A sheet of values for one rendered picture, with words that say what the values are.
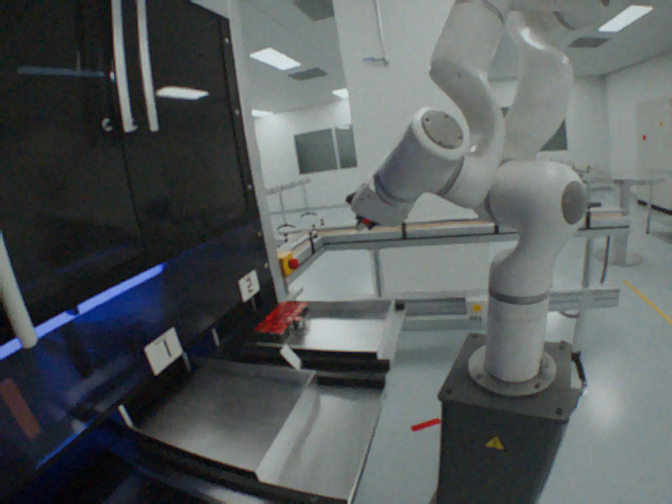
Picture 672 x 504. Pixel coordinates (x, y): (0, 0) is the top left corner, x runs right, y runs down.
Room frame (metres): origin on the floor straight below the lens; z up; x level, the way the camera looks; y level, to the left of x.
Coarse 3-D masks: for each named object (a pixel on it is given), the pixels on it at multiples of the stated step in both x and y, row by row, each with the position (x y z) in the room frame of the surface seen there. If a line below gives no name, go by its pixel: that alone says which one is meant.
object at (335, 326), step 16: (320, 304) 0.92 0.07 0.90; (336, 304) 0.90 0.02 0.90; (352, 304) 0.88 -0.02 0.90; (368, 304) 0.87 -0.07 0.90; (384, 304) 0.85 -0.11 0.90; (320, 320) 0.85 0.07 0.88; (336, 320) 0.84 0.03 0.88; (352, 320) 0.82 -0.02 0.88; (368, 320) 0.81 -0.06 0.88; (384, 320) 0.79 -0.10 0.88; (304, 336) 0.77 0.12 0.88; (320, 336) 0.76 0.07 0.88; (336, 336) 0.75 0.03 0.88; (352, 336) 0.73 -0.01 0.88; (368, 336) 0.72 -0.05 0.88; (384, 336) 0.68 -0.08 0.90; (304, 352) 0.66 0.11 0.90; (320, 352) 0.64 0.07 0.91; (336, 352) 0.63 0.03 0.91; (352, 352) 0.62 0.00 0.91; (368, 352) 0.61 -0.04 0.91
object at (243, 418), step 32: (192, 384) 0.60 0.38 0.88; (224, 384) 0.59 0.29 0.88; (256, 384) 0.58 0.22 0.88; (288, 384) 0.57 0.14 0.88; (160, 416) 0.49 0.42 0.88; (192, 416) 0.49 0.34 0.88; (224, 416) 0.48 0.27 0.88; (256, 416) 0.48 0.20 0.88; (288, 416) 0.43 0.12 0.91; (192, 448) 0.40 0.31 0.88; (224, 448) 0.40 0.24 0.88; (256, 448) 0.39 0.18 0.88
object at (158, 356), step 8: (168, 336) 0.55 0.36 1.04; (176, 336) 0.56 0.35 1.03; (152, 344) 0.50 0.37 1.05; (160, 344) 0.52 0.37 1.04; (168, 344) 0.54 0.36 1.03; (176, 344) 0.56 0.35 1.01; (152, 352) 0.50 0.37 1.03; (160, 352) 0.51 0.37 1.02; (176, 352) 0.55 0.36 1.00; (152, 360) 0.49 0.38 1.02; (160, 360) 0.51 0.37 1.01; (168, 360) 0.53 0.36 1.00; (160, 368) 0.50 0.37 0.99
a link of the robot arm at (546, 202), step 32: (512, 192) 0.46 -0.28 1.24; (544, 192) 0.41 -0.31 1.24; (576, 192) 0.39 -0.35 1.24; (512, 224) 0.48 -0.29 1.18; (544, 224) 0.40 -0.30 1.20; (576, 224) 0.40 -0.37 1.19; (512, 256) 0.46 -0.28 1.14; (544, 256) 0.43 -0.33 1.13; (512, 288) 0.47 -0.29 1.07; (544, 288) 0.45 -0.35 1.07
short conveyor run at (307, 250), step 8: (304, 232) 1.72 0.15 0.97; (312, 232) 1.67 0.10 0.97; (288, 240) 1.59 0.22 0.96; (296, 240) 1.61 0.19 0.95; (304, 240) 1.55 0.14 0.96; (312, 240) 1.55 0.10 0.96; (320, 240) 1.67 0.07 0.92; (280, 248) 1.45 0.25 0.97; (288, 248) 1.56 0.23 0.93; (296, 248) 1.54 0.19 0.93; (304, 248) 1.51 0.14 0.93; (312, 248) 1.54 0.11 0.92; (320, 248) 1.66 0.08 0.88; (296, 256) 1.39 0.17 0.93; (304, 256) 1.46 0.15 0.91; (312, 256) 1.55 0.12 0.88; (304, 264) 1.45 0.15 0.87; (296, 272) 1.36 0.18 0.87; (288, 280) 1.28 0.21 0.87
